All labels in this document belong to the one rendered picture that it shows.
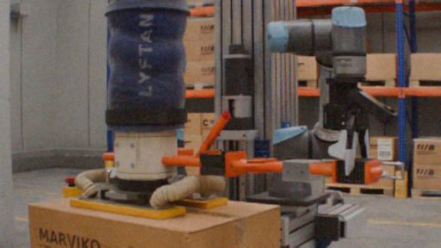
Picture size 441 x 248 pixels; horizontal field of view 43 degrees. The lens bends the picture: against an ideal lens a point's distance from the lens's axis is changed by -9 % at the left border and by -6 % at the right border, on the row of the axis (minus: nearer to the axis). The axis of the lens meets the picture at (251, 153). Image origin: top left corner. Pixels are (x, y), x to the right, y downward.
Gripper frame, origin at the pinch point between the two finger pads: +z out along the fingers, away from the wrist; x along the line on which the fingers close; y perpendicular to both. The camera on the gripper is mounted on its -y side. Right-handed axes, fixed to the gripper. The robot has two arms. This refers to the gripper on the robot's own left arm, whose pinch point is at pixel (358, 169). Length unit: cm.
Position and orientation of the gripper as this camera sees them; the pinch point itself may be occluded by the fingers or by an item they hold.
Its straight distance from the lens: 129.2
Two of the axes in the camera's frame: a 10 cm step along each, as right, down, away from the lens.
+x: -5.2, 0.8, -8.5
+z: 0.1, 10.0, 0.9
